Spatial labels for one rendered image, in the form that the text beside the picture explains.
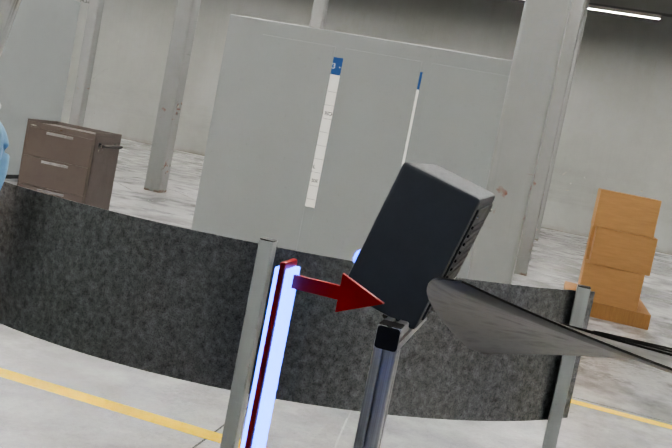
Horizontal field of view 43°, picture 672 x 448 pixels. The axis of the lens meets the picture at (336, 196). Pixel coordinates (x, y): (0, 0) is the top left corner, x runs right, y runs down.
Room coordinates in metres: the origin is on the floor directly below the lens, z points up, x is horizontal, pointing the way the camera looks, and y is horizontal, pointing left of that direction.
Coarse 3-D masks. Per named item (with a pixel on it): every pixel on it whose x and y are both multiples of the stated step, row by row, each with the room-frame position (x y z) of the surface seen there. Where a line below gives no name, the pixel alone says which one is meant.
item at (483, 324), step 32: (448, 288) 0.41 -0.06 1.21; (448, 320) 0.54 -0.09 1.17; (480, 320) 0.50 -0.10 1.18; (512, 320) 0.46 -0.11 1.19; (544, 320) 0.39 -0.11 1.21; (480, 352) 0.60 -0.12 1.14; (512, 352) 0.59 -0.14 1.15; (544, 352) 0.57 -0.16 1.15; (576, 352) 0.55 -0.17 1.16; (608, 352) 0.51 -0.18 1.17; (640, 352) 0.40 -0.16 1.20
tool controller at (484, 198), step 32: (416, 192) 1.07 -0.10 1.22; (448, 192) 1.06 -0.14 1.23; (480, 192) 1.17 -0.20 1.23; (384, 224) 1.08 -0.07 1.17; (416, 224) 1.07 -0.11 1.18; (448, 224) 1.06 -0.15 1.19; (480, 224) 1.18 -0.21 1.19; (384, 256) 1.08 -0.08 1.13; (416, 256) 1.07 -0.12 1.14; (448, 256) 1.06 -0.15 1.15; (384, 288) 1.08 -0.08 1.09; (416, 288) 1.06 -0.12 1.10; (416, 320) 1.06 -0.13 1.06
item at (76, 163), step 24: (48, 120) 7.21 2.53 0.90; (24, 144) 6.91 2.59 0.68; (48, 144) 6.87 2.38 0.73; (72, 144) 6.83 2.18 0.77; (96, 144) 6.82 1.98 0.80; (24, 168) 6.90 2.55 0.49; (48, 168) 6.86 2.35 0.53; (72, 168) 6.81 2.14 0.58; (96, 168) 6.89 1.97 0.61; (48, 192) 6.84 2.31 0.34; (72, 192) 6.81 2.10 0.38; (96, 192) 6.96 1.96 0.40
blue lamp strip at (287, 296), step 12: (288, 276) 0.50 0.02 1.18; (288, 288) 0.51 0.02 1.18; (288, 300) 0.51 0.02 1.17; (288, 312) 0.52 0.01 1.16; (276, 324) 0.50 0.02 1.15; (288, 324) 0.52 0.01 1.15; (276, 336) 0.50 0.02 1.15; (276, 348) 0.50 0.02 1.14; (276, 360) 0.51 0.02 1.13; (276, 372) 0.51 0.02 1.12; (264, 384) 0.50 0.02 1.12; (276, 384) 0.52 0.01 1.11; (264, 396) 0.50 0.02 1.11; (264, 408) 0.50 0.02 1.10; (264, 420) 0.51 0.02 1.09; (264, 432) 0.51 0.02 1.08; (252, 444) 0.50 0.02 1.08; (264, 444) 0.52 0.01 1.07
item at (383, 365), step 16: (384, 320) 1.04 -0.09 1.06; (384, 352) 1.02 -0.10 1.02; (384, 368) 1.01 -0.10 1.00; (368, 384) 1.02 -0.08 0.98; (384, 384) 1.01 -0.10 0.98; (368, 400) 1.02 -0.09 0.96; (384, 400) 1.01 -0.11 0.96; (368, 416) 1.02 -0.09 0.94; (384, 416) 1.02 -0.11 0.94; (368, 432) 1.02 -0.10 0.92
